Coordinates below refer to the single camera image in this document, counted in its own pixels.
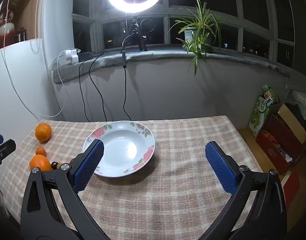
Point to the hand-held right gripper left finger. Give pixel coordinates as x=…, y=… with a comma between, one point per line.
x=89, y=165

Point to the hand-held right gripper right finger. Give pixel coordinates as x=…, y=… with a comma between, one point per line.
x=221, y=166

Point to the dark brown chestnut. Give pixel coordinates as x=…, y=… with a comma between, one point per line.
x=54, y=165

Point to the large orange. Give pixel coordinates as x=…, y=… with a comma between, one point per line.
x=40, y=163

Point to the floral white plate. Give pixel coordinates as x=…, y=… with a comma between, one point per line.
x=123, y=145

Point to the small tangerine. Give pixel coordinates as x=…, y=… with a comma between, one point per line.
x=40, y=151

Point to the medium orange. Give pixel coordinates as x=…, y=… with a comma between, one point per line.
x=43, y=132

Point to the open red cardboard box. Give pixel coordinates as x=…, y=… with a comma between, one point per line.
x=272, y=150

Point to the checkered beige tablecloth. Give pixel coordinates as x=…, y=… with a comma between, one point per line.
x=167, y=197

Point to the green printed bag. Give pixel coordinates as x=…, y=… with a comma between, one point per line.
x=260, y=115

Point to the white lace cloth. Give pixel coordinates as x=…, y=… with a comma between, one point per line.
x=303, y=105

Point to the small dark container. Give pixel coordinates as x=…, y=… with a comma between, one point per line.
x=21, y=34

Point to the black power adapter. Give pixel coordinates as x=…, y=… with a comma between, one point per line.
x=84, y=56

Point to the white charger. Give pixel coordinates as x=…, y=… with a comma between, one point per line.
x=71, y=55

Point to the wooden shelf niche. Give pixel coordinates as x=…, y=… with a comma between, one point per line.
x=28, y=10

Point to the white flower pot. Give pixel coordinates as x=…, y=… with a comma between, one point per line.
x=189, y=35

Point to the spider plant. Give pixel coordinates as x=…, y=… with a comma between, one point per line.
x=200, y=22

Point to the white window frame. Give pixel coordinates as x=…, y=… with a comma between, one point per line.
x=165, y=12

